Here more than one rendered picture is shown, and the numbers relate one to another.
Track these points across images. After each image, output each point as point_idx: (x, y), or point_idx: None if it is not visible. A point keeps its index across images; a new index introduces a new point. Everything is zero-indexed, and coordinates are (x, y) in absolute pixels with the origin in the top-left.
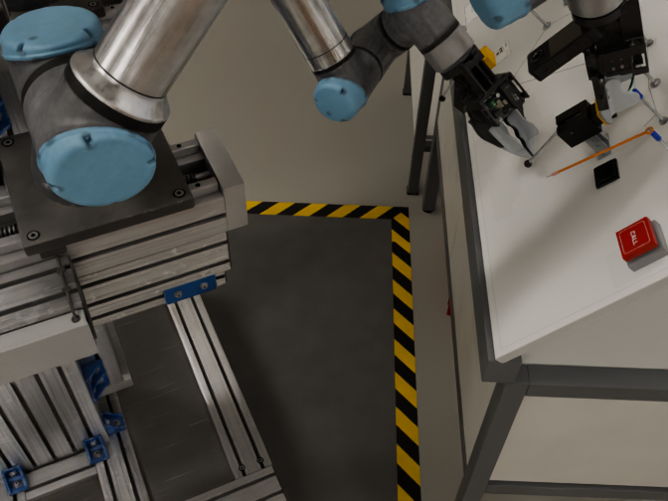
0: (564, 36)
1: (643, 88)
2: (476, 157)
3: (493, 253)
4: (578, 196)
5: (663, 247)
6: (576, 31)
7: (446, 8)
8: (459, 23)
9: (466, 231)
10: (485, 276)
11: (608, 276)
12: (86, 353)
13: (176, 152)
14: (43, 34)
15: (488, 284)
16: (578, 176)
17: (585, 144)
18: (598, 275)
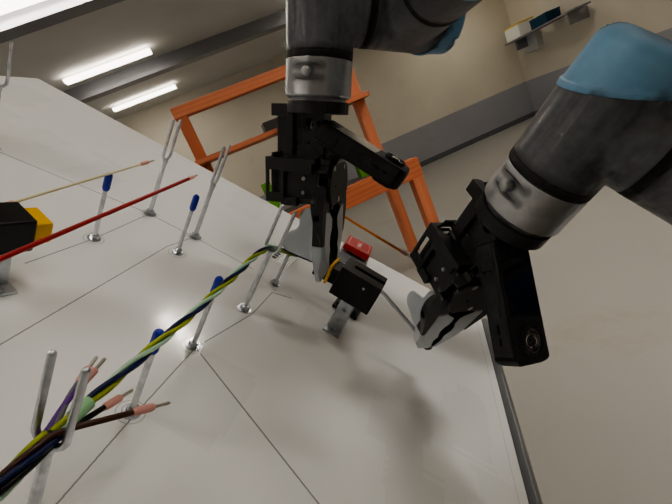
0: (359, 139)
1: (257, 318)
2: None
3: (483, 373)
4: (381, 323)
5: (344, 242)
6: (347, 130)
7: (532, 121)
8: (509, 161)
9: (533, 473)
10: (492, 365)
11: (382, 273)
12: None
13: None
14: None
15: (488, 357)
16: (373, 334)
17: (349, 347)
18: (389, 279)
